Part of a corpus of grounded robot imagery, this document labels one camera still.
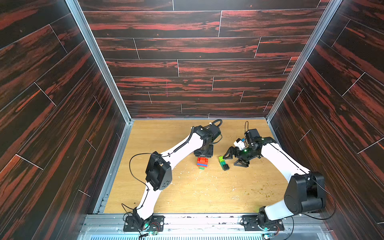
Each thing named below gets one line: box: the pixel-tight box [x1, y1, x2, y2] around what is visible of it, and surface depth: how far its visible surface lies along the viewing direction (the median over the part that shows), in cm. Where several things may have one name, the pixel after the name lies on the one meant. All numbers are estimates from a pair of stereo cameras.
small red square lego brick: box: [197, 157, 209, 161], surface depth 86 cm
